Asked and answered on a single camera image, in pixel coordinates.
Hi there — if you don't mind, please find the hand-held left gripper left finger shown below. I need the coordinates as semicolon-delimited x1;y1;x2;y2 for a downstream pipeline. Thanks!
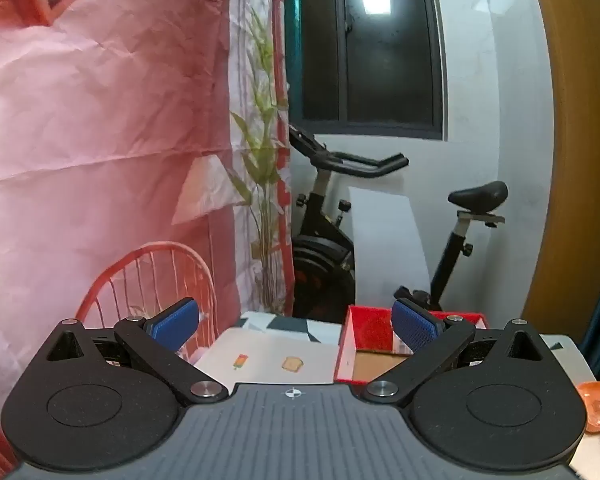
44;297;229;407

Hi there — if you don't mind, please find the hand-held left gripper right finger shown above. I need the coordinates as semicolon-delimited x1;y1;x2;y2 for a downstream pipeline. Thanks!
361;297;557;405

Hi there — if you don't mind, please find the red strawberry print box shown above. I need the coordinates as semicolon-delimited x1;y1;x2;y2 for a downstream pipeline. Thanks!
334;305;489;385

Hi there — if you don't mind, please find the white board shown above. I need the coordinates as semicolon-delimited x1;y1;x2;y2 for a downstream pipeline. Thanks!
347;186;431;312

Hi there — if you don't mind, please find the white printed tablecloth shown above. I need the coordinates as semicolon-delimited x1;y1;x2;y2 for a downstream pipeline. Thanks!
187;310;600;480

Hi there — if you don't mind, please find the black exercise bike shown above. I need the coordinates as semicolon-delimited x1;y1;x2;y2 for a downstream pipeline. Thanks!
287;122;509;322

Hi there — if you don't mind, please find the orange dish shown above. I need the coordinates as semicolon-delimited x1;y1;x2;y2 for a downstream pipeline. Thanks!
576;381;600;435

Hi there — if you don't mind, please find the brown wooden panel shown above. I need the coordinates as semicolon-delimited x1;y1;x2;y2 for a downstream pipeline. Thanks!
522;0;600;332

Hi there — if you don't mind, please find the dark window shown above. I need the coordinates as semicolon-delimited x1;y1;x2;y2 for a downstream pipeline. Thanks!
284;0;447;142

